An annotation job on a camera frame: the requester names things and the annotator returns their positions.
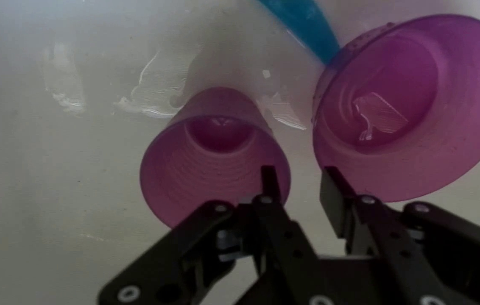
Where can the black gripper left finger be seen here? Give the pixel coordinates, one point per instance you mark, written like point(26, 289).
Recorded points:
point(270, 186)

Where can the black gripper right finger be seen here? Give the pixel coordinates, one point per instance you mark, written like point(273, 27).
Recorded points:
point(336, 198)

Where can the purple plastic cup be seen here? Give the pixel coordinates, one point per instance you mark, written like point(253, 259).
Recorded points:
point(212, 150)

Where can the purple plastic bowl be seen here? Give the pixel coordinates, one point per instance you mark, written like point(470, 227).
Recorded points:
point(399, 110)

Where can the blue plastic knife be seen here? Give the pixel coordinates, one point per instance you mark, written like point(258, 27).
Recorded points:
point(307, 23)

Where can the white sink basin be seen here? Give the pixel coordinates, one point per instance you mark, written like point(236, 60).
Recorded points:
point(85, 86)

